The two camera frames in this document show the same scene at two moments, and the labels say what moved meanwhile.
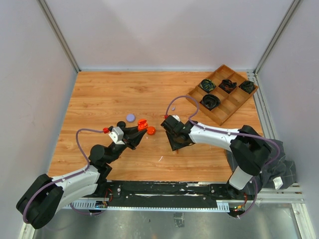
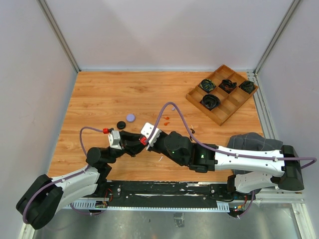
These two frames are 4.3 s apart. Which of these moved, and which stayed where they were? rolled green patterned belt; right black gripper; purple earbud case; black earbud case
Moved: right black gripper
Stayed: rolled green patterned belt; purple earbud case; black earbud case
